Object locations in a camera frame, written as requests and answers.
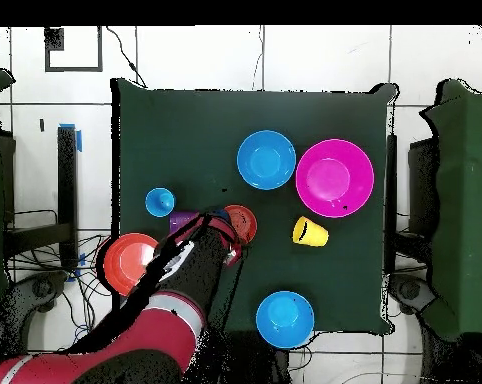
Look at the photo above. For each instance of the small red-orange plastic bowl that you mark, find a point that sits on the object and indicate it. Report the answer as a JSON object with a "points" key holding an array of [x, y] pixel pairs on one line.
{"points": [[245, 224]]}

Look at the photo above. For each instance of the purple ribbed plastic cup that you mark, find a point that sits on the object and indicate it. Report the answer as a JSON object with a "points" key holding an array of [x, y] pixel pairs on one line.
{"points": [[181, 222]]}

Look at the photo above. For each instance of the blue plastic cup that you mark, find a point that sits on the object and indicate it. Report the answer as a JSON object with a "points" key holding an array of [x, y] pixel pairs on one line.
{"points": [[159, 202]]}

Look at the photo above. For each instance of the blue plastic bowl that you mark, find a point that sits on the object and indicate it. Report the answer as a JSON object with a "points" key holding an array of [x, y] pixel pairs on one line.
{"points": [[266, 160], [285, 320]]}

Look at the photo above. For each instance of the large orange plastic bowl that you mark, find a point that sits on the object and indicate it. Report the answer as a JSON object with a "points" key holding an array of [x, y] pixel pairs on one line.
{"points": [[121, 264]]}

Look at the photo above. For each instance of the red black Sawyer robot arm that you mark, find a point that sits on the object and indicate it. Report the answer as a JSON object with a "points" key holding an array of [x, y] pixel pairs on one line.
{"points": [[161, 332]]}

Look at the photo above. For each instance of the yellow plastic cup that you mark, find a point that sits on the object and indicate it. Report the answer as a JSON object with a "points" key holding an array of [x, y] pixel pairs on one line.
{"points": [[315, 236]]}

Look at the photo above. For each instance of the dark green tablecloth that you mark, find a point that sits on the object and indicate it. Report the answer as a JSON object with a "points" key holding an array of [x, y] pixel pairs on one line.
{"points": [[185, 140]]}

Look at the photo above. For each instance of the large pink plastic bowl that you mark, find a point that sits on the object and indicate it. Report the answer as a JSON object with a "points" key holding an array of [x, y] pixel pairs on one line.
{"points": [[333, 178]]}

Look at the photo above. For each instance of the blue tape strip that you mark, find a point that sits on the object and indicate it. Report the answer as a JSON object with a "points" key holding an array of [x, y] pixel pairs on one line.
{"points": [[79, 142]]}

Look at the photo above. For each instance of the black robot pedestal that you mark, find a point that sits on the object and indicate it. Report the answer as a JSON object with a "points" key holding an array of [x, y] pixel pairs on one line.
{"points": [[249, 360]]}

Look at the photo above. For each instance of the black metal frame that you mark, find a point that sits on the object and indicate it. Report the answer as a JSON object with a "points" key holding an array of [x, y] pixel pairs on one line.
{"points": [[423, 188], [67, 180]]}

